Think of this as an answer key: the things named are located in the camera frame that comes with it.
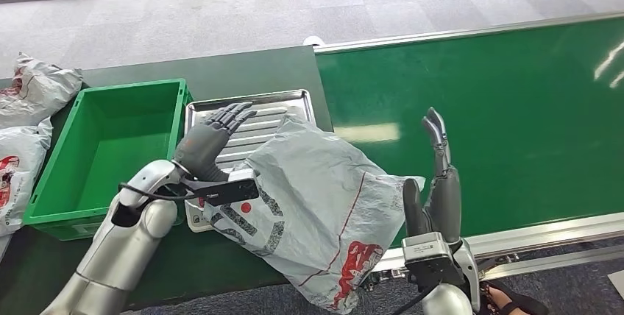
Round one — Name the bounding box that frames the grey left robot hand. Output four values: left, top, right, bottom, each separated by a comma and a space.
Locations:
173, 102, 258, 182

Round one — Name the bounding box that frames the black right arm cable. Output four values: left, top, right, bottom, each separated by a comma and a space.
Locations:
392, 287, 431, 315

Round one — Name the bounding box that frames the crumpled grey poly bag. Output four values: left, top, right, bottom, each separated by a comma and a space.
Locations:
0, 52, 84, 130

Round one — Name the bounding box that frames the grey package with black letters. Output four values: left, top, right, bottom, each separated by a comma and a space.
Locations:
202, 115, 426, 315

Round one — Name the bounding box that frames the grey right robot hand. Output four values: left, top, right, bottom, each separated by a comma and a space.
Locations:
403, 106, 462, 246

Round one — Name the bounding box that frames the white electronic scale base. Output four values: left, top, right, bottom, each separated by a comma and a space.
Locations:
184, 200, 216, 234

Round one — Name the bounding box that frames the white poly bag red print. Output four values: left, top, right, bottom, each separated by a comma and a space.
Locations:
0, 118, 54, 238

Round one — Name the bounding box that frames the green conveyor belt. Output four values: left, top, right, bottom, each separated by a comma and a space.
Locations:
311, 10, 624, 294

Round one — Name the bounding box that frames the white floor sheet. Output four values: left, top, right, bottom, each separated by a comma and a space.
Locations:
608, 269, 624, 299

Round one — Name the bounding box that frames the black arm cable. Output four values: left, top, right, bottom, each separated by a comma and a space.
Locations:
392, 287, 431, 315
118, 182, 202, 202

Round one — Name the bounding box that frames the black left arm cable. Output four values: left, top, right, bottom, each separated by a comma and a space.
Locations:
118, 182, 202, 202

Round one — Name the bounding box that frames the person's foot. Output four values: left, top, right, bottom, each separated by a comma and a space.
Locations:
480, 280, 550, 315

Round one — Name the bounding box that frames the green plastic crate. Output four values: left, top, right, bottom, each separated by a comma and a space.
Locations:
23, 77, 194, 241

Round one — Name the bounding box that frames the steel weighing tray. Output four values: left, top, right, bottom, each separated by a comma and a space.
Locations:
184, 88, 317, 172

